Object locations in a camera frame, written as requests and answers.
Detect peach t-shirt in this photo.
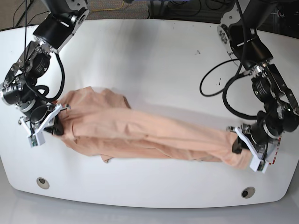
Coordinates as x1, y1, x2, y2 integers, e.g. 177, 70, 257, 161
58, 87, 252, 168

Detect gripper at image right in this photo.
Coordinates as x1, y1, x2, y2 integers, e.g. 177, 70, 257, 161
232, 123, 282, 161

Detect black floor cables top left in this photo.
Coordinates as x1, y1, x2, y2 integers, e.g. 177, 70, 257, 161
13, 0, 45, 28

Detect red tape rectangle marker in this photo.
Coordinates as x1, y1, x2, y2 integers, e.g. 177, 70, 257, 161
268, 136, 281, 165

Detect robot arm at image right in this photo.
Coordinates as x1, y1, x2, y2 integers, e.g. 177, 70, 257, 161
217, 0, 299, 165

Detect table grommet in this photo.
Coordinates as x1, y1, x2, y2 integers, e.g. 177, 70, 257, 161
36, 177, 50, 189
241, 187, 256, 199

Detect black floor cables top right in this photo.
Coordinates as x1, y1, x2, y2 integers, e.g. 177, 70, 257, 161
148, 0, 236, 25

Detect right table grommet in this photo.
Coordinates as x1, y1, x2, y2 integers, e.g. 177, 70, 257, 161
241, 187, 256, 199

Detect black floor cables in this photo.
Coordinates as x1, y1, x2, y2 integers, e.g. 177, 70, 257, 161
148, 0, 236, 25
13, 0, 45, 28

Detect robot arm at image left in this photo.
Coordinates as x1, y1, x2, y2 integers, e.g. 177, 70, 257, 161
0, 0, 89, 138

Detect yellow cable on floor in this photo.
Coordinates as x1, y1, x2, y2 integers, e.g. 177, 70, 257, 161
88, 0, 127, 14

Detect black cable on image-right arm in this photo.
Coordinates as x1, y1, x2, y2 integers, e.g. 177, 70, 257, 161
199, 0, 260, 119

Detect wrist camera, image-left gripper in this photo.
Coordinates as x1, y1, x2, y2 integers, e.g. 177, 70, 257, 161
28, 132, 45, 148

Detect wrist camera, image-right gripper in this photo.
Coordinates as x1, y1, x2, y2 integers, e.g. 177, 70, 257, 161
249, 157, 269, 174

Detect left table grommet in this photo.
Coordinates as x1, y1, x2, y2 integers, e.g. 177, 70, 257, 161
36, 177, 50, 189

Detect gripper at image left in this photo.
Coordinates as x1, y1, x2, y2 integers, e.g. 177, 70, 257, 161
18, 104, 71, 136

